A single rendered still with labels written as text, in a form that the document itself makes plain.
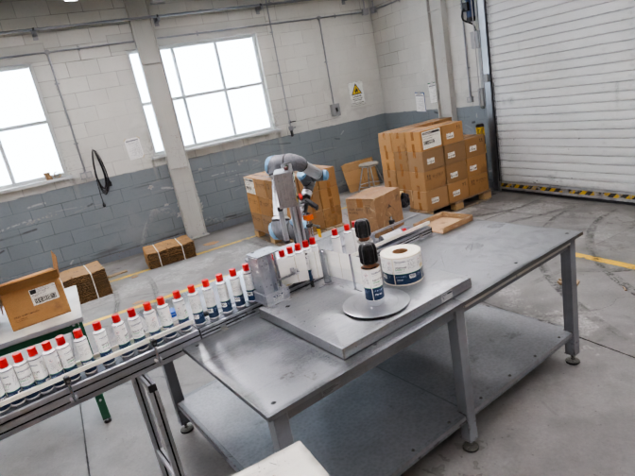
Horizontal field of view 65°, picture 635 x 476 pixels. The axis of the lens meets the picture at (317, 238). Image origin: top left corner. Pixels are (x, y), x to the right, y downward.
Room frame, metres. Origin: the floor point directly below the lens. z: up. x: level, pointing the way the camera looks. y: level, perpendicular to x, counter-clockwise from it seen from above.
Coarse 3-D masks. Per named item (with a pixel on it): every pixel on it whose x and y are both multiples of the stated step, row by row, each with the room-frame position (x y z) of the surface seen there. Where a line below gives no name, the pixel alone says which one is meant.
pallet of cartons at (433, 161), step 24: (432, 120) 7.12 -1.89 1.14; (384, 144) 6.69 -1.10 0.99; (408, 144) 6.26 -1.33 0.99; (432, 144) 6.15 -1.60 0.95; (456, 144) 6.34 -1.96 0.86; (480, 144) 6.53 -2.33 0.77; (384, 168) 6.77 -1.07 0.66; (408, 168) 6.32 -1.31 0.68; (432, 168) 6.13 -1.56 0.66; (456, 168) 6.33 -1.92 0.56; (480, 168) 6.53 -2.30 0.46; (408, 192) 6.37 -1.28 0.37; (432, 192) 6.12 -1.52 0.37; (456, 192) 6.31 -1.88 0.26; (480, 192) 6.51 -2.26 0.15
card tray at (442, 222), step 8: (432, 216) 3.38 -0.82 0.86; (440, 216) 3.42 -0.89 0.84; (448, 216) 3.39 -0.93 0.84; (456, 216) 3.33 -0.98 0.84; (464, 216) 3.27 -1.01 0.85; (416, 224) 3.28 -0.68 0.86; (432, 224) 3.30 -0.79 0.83; (440, 224) 3.26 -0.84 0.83; (448, 224) 3.23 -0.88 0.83; (456, 224) 3.13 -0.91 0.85; (440, 232) 3.08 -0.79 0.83
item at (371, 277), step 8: (360, 248) 2.09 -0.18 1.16; (368, 248) 2.07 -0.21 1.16; (376, 248) 2.09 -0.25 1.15; (360, 256) 2.09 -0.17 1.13; (368, 256) 2.07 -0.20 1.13; (376, 256) 2.08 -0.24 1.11; (368, 264) 2.07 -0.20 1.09; (376, 264) 2.12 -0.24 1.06; (368, 272) 2.06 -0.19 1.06; (376, 272) 2.06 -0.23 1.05; (368, 280) 2.07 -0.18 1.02; (376, 280) 2.06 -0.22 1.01; (368, 288) 2.07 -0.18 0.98; (376, 288) 2.06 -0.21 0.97; (368, 296) 2.08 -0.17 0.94; (376, 296) 2.06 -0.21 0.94; (384, 296) 2.08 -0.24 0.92; (368, 304) 2.08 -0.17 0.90; (376, 304) 2.06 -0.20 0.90
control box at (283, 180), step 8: (280, 176) 2.63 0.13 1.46; (288, 176) 2.63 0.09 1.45; (280, 184) 2.63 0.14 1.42; (288, 184) 2.63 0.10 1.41; (280, 192) 2.63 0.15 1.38; (288, 192) 2.63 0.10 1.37; (296, 192) 2.70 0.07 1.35; (280, 200) 2.63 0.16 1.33; (288, 200) 2.63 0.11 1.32; (296, 200) 2.63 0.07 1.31; (280, 208) 2.63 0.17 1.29
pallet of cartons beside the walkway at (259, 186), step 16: (256, 176) 6.80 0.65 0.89; (256, 192) 6.63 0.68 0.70; (320, 192) 6.22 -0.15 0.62; (336, 192) 6.31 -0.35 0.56; (256, 208) 6.71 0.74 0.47; (272, 208) 6.23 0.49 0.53; (288, 208) 6.00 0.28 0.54; (320, 208) 6.21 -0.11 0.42; (336, 208) 6.30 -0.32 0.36; (256, 224) 6.83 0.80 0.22; (320, 224) 6.18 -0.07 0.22; (336, 224) 6.29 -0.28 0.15; (272, 240) 6.46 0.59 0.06
